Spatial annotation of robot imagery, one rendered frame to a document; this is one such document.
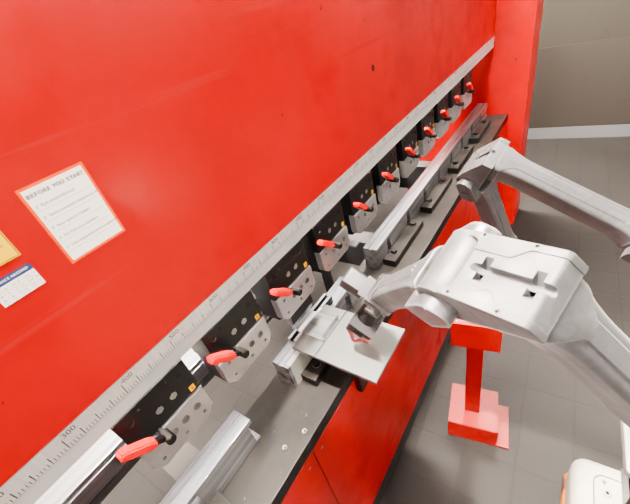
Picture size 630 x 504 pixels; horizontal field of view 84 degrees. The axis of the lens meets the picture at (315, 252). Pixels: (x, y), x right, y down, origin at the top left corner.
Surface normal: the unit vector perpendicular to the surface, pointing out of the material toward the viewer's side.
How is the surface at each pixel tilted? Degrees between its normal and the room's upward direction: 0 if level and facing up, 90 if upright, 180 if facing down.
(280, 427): 0
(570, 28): 90
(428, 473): 0
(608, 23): 90
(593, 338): 62
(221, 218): 90
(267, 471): 0
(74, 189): 90
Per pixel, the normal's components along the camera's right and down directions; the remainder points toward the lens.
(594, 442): -0.22, -0.79
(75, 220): 0.81, 0.17
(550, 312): 0.26, 0.01
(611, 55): -0.49, 0.60
